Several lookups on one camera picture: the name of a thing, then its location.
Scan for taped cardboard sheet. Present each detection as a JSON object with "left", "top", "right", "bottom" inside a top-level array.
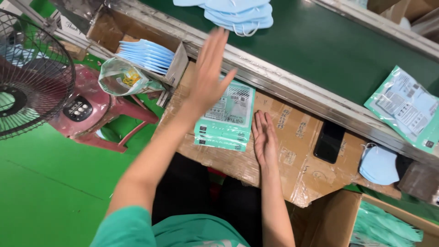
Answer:
[{"left": 154, "top": 61, "right": 402, "bottom": 208}]

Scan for person's left hand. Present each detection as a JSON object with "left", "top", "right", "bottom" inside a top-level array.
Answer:
[{"left": 181, "top": 27, "right": 238, "bottom": 119}]

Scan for small brown taped box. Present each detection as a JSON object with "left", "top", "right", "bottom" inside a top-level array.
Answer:
[{"left": 397, "top": 161, "right": 439, "bottom": 204}]

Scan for single teal mask packet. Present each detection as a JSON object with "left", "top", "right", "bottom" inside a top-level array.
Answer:
[{"left": 364, "top": 65, "right": 439, "bottom": 154}]

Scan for plastic bag with rubber bands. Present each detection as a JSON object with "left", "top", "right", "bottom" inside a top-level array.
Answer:
[{"left": 98, "top": 57, "right": 166, "bottom": 97}]

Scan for red plastic stool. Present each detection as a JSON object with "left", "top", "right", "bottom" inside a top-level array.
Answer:
[{"left": 47, "top": 63, "right": 160, "bottom": 154}]

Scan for green conveyor belt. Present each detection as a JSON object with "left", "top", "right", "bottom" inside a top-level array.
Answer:
[{"left": 140, "top": 0, "right": 439, "bottom": 107}]

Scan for folded blue face mask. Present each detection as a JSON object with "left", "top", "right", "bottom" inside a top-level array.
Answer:
[{"left": 359, "top": 143, "right": 400, "bottom": 186}]

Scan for person's black trousers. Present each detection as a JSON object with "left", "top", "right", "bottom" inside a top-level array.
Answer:
[{"left": 152, "top": 152, "right": 263, "bottom": 247}]

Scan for person's right hand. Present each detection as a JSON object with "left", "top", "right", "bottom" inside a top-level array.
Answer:
[{"left": 252, "top": 110, "right": 280, "bottom": 169}]

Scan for black phone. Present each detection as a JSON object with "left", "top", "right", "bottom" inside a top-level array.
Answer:
[{"left": 313, "top": 120, "right": 346, "bottom": 164}]

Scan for black electric fan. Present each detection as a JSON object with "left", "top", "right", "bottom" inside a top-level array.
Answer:
[{"left": 0, "top": 8, "right": 77, "bottom": 141}]

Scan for row of stacked blue masks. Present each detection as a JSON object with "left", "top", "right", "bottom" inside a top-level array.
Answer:
[{"left": 116, "top": 38, "right": 176, "bottom": 75}]

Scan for metal conveyor side rail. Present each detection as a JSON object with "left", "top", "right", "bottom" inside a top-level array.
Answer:
[{"left": 113, "top": 0, "right": 439, "bottom": 166}]

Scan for stack of teal mask packets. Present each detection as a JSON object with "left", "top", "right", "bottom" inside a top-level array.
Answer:
[{"left": 193, "top": 78, "right": 256, "bottom": 152}]

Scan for large cardboard carton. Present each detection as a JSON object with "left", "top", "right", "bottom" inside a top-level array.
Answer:
[{"left": 287, "top": 189, "right": 439, "bottom": 247}]

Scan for open cardboard tray box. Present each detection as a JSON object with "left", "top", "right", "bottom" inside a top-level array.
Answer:
[{"left": 85, "top": 6, "right": 189, "bottom": 88}]

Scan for person's green shirt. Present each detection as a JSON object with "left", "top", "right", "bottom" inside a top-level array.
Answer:
[{"left": 89, "top": 205, "right": 251, "bottom": 247}]

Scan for white printed carton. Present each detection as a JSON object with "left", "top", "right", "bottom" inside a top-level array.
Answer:
[{"left": 59, "top": 13, "right": 90, "bottom": 39}]

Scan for cardboard box with white items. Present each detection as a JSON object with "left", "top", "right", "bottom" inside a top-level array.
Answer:
[{"left": 366, "top": 0, "right": 439, "bottom": 36}]

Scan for heap of teal packets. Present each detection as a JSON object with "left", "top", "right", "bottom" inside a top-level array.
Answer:
[{"left": 349, "top": 201, "right": 424, "bottom": 247}]

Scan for pile of loose blue masks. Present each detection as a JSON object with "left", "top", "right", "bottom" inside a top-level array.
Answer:
[{"left": 172, "top": 0, "right": 274, "bottom": 38}]

